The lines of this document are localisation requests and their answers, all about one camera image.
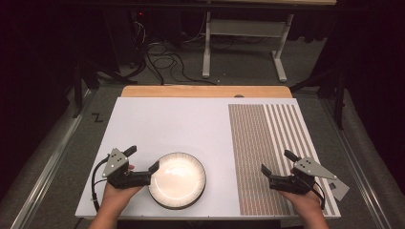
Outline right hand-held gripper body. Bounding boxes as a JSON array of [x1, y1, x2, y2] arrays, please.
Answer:
[[268, 156, 338, 196]]

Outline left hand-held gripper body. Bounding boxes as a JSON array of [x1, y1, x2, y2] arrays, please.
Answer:
[[101, 148, 152, 190]]

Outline white plate with dark rim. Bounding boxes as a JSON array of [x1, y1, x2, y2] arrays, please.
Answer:
[[148, 152, 207, 211]]

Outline person's right hand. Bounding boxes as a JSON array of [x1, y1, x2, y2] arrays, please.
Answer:
[[278, 189, 323, 216]]

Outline person's left hand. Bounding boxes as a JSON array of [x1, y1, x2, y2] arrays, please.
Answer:
[[100, 183, 143, 213]]

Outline brown striped placemat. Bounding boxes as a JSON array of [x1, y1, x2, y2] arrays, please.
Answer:
[[227, 103, 337, 218]]

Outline grey flat tag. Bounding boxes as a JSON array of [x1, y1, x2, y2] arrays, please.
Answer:
[[329, 179, 351, 202]]

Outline white board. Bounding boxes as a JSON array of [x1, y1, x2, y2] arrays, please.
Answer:
[[75, 96, 342, 220]]

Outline black stand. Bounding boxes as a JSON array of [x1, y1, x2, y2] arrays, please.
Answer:
[[288, 68, 349, 131], [72, 58, 139, 119]]

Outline wooden table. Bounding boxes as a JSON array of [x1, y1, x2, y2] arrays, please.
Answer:
[[120, 85, 293, 99]]

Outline dark computer box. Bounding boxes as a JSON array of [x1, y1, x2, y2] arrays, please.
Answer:
[[103, 9, 149, 69]]

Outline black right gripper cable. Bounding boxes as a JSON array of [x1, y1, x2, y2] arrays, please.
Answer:
[[309, 180, 327, 211]]

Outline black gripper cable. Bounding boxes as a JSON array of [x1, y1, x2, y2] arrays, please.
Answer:
[[309, 180, 327, 211], [91, 156, 111, 213]]

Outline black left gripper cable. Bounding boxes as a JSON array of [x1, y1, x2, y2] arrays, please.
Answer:
[[91, 156, 111, 213]]

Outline aluminium floor rail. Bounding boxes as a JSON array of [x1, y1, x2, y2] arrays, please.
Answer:
[[319, 97, 394, 229], [10, 89, 94, 229]]

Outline black floor cables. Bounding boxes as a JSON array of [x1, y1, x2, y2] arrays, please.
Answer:
[[144, 39, 218, 87]]

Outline white metal desk frame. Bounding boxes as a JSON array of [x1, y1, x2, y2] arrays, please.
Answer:
[[202, 10, 295, 84]]

